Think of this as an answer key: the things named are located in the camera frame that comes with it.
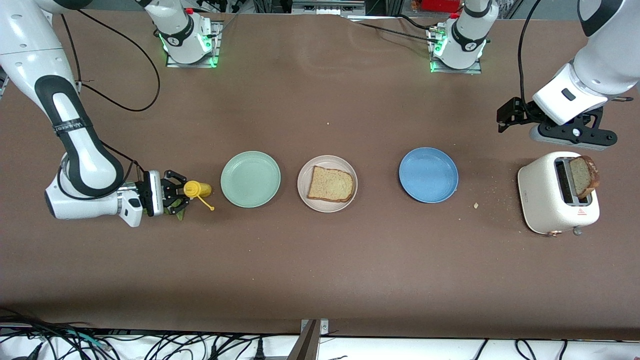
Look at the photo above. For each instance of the light green plate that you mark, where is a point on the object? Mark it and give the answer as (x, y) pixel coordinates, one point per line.
(250, 179)

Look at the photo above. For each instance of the blue plate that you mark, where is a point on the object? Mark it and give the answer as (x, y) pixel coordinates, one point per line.
(428, 175)

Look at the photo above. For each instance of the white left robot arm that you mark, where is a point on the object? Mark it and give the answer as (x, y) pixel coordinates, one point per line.
(467, 40)

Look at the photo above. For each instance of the white toaster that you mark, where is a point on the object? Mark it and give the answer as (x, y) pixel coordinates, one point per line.
(542, 200)

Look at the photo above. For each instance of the yellow squeeze bottle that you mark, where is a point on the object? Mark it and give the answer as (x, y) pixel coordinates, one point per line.
(192, 189)

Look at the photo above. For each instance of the green lettuce leaf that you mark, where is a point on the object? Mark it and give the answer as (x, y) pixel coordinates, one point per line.
(179, 216)

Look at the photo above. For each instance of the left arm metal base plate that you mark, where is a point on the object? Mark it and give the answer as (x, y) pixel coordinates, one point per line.
(455, 71)

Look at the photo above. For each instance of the grey metal post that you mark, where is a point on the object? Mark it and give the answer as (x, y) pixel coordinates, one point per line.
(305, 347)

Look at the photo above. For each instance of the beige plate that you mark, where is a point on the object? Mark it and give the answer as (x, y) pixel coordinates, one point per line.
(327, 161)

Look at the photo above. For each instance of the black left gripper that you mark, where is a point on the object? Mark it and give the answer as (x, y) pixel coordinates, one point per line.
(523, 113)

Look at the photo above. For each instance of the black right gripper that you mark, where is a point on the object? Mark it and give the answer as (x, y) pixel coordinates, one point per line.
(150, 192)

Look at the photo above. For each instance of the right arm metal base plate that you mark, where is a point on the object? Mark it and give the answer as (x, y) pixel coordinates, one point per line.
(192, 65)

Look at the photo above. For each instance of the red box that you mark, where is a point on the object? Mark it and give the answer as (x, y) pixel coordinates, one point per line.
(440, 5)

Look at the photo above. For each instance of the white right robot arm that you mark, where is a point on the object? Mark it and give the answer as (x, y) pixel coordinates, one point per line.
(80, 150)

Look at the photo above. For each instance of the black power plug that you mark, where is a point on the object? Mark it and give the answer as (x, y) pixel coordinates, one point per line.
(259, 352)

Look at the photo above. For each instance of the silver metal bracket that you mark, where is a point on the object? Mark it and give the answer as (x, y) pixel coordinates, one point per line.
(324, 327)

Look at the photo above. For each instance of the brown bread slice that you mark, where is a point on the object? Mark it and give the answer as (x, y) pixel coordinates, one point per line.
(330, 185)
(582, 175)

